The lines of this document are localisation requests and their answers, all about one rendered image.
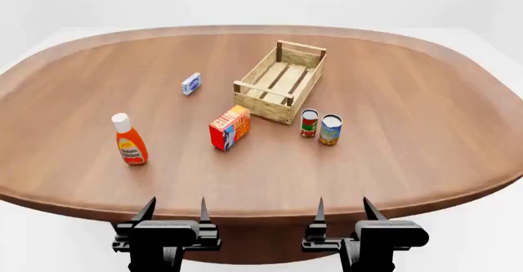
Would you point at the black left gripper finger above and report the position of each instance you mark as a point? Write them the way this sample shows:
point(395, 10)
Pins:
point(146, 212)
point(204, 215)

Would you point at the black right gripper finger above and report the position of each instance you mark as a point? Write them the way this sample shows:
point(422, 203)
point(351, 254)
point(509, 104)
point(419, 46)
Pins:
point(372, 212)
point(320, 213)

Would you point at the red ketchup bottle white cap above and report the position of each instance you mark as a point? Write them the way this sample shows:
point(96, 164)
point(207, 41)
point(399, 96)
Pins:
point(130, 145)

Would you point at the wooden slatted tray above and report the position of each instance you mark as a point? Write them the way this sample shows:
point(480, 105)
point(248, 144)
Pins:
point(282, 82)

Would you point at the blue yellow food can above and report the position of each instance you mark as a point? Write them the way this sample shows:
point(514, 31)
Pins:
point(330, 130)

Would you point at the red orange butter box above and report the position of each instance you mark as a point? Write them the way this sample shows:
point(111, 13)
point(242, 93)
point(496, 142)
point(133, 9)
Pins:
point(229, 128)

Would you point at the red green tomato can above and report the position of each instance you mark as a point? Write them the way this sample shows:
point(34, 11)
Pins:
point(309, 123)

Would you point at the small blue white box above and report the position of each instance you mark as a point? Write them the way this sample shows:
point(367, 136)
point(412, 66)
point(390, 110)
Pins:
point(191, 84)

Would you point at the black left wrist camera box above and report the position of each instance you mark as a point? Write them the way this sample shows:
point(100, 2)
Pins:
point(165, 233)

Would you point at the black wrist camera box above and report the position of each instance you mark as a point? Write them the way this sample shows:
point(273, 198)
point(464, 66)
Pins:
point(165, 233)
point(392, 233)

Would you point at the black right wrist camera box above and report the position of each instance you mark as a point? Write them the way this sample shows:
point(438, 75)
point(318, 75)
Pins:
point(392, 233)

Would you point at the brown table pedestal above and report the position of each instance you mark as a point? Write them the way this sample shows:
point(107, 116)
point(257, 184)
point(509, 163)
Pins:
point(261, 238)

